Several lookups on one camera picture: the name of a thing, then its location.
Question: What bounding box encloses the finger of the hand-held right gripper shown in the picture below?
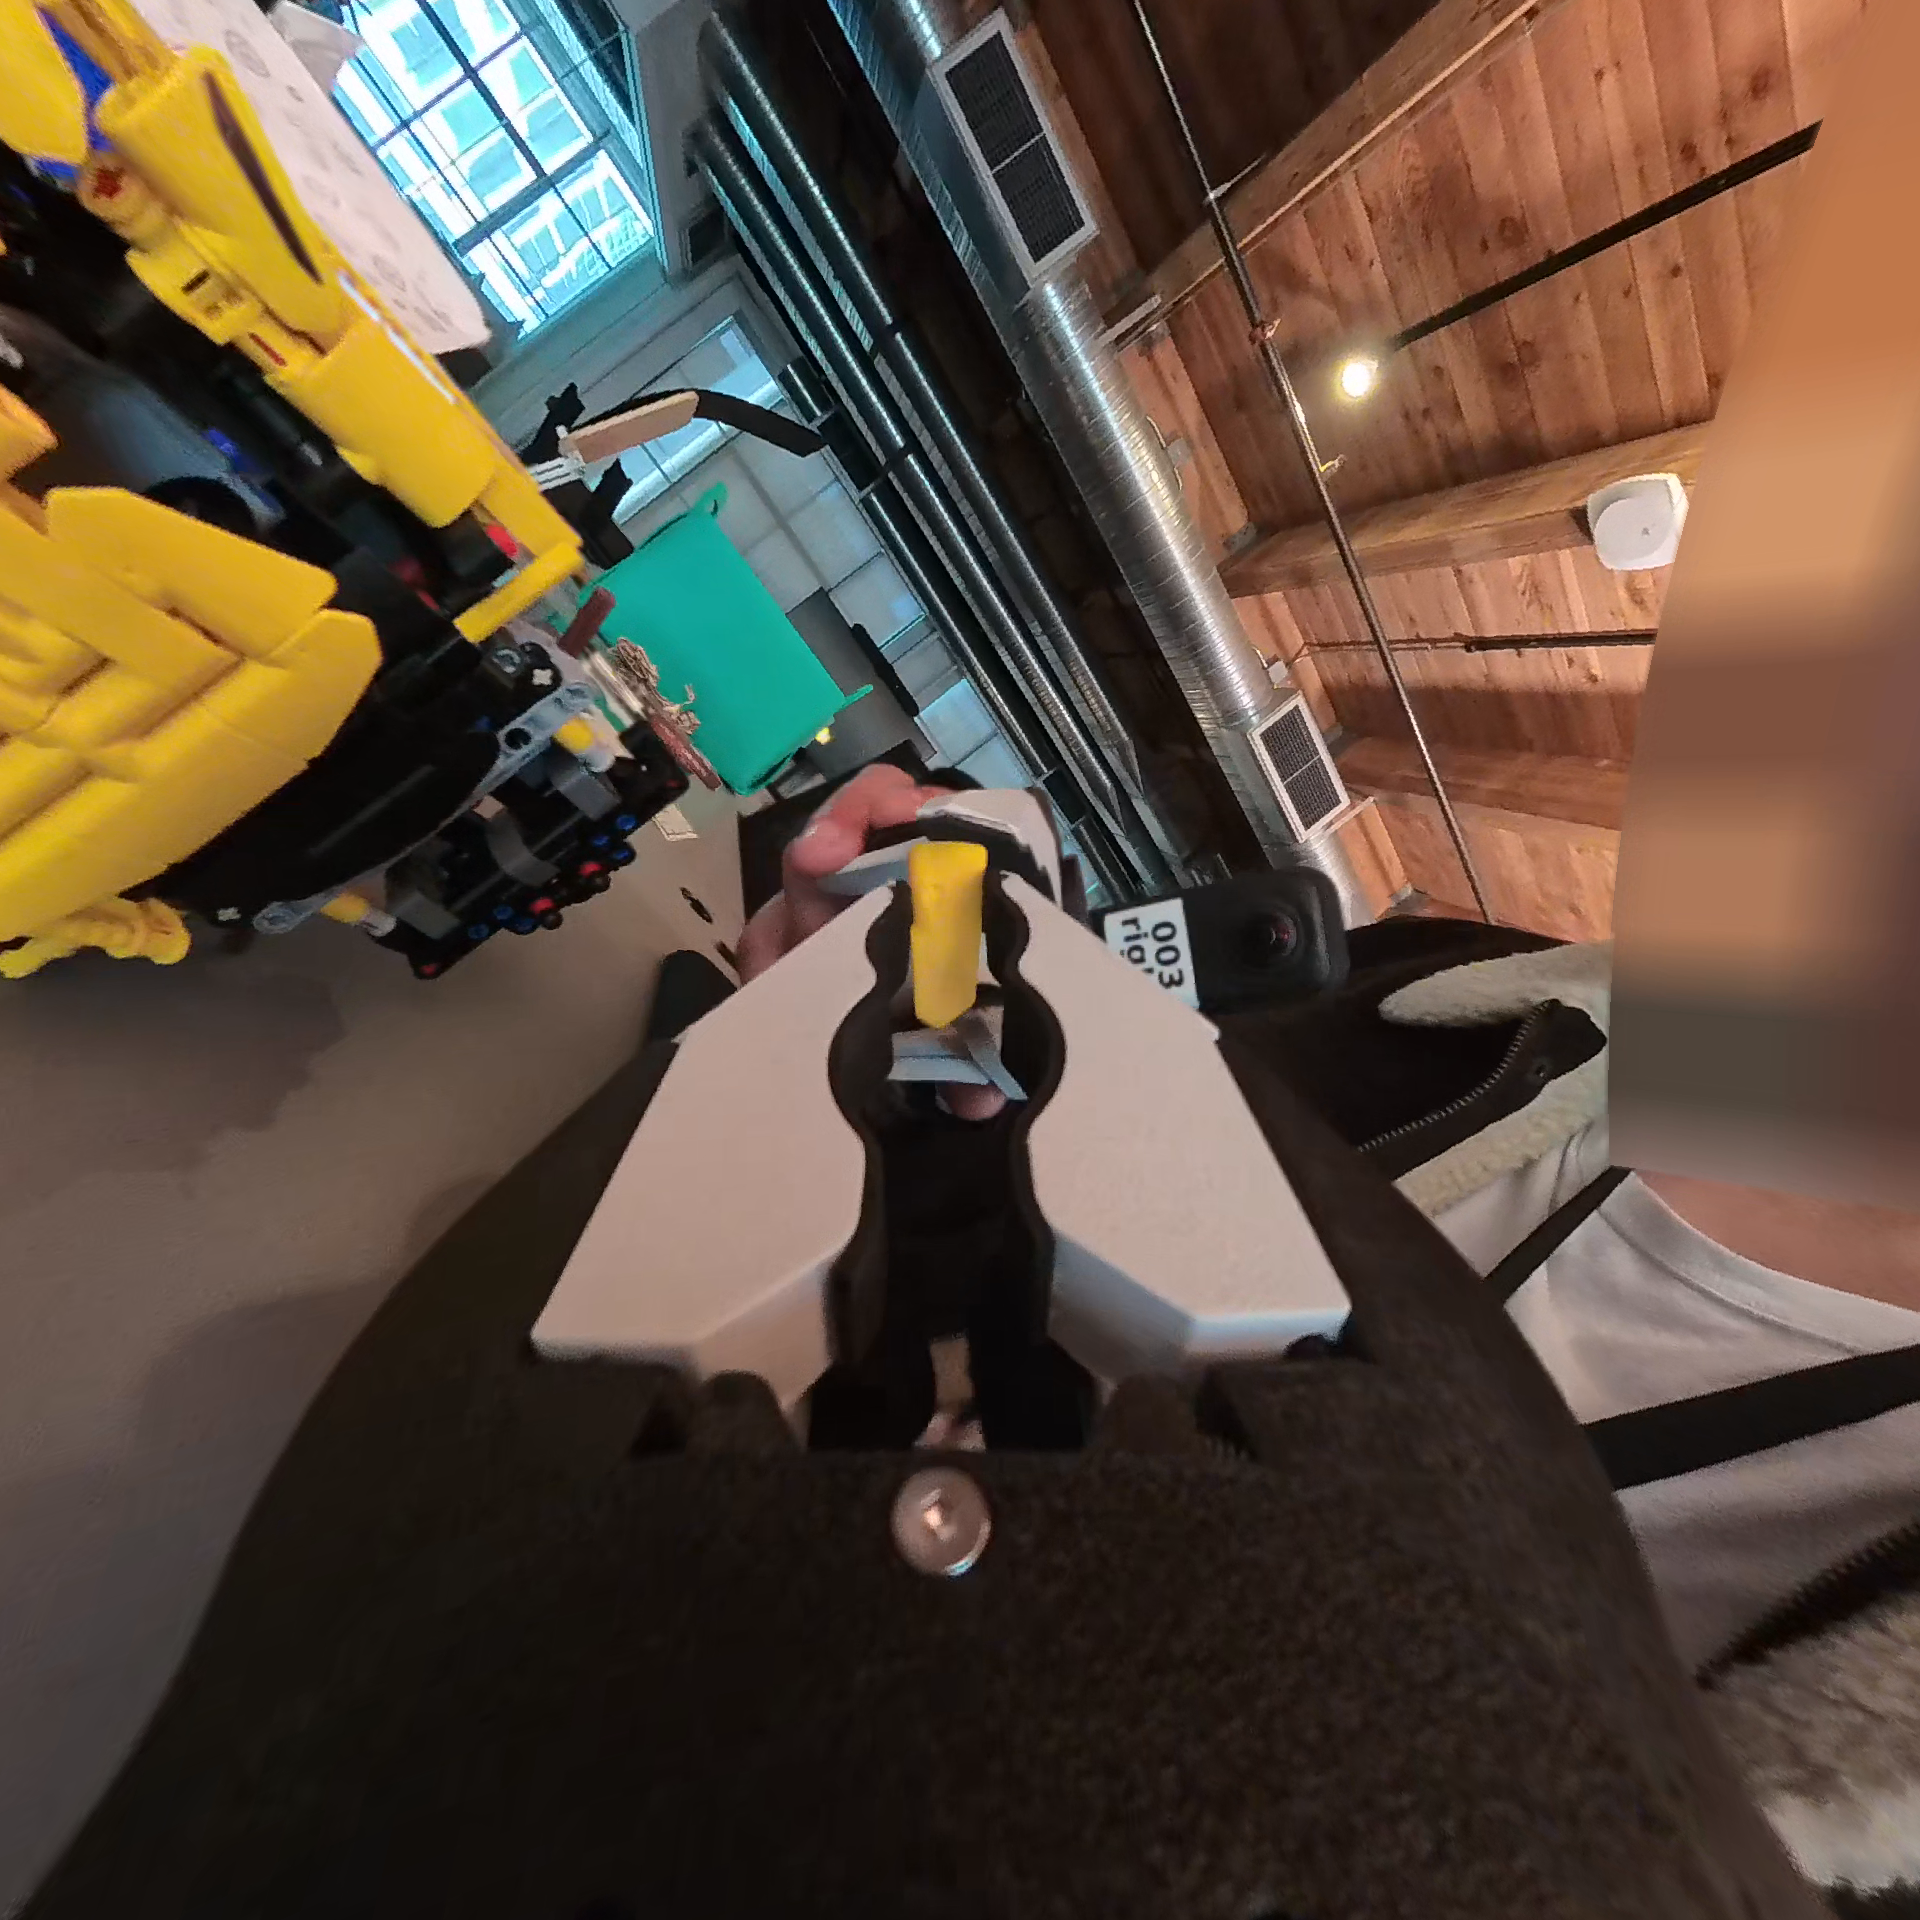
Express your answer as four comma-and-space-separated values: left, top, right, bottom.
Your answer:
818, 784, 1086, 916
890, 1025, 1029, 1103

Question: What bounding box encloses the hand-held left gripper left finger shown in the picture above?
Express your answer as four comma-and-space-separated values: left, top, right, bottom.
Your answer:
527, 882, 922, 1394

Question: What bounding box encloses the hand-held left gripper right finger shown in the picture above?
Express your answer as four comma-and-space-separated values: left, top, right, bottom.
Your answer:
987, 882, 1356, 1374

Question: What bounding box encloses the yellow wedge brick piece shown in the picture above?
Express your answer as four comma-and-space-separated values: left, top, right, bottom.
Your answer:
903, 838, 994, 1033

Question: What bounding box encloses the yellow toy brick car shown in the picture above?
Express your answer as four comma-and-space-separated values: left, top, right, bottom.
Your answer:
0, 0, 736, 984

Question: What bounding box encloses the person's right hand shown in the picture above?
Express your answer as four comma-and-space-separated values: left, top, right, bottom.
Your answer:
731, 765, 968, 989

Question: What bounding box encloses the person's fleece jacket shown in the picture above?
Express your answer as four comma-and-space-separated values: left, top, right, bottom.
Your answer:
1342, 913, 1920, 1898

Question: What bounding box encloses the green plastic bin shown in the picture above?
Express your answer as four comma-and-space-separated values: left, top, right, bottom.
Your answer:
576, 480, 875, 797

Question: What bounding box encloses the person's white shirt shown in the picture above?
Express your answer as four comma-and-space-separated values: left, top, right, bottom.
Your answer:
1430, 1160, 1920, 1672

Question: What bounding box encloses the white ceiling speaker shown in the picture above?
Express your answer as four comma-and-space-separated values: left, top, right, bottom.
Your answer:
1587, 470, 1688, 572

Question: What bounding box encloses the white duct vent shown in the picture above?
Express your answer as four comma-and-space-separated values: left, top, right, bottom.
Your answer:
930, 6, 1103, 278
1245, 689, 1360, 841

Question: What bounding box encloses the silver air duct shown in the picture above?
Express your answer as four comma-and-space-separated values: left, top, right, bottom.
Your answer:
832, 0, 1382, 933

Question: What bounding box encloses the black shoulder strap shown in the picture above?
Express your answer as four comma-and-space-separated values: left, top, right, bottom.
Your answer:
1486, 1167, 1920, 1490

